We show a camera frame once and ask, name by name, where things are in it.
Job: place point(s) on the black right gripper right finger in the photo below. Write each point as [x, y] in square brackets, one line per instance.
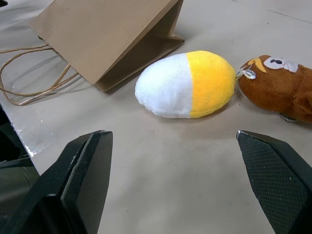
[280, 180]

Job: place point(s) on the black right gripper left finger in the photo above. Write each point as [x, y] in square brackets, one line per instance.
[73, 185]

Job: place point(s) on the brown paper bag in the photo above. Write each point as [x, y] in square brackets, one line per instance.
[107, 41]

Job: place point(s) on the dark rounded robot body part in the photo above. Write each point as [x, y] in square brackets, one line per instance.
[12, 180]

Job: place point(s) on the brown owl plush toy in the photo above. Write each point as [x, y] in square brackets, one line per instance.
[280, 87]

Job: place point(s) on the yellow and white plush egg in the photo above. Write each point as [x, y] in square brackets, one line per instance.
[185, 85]

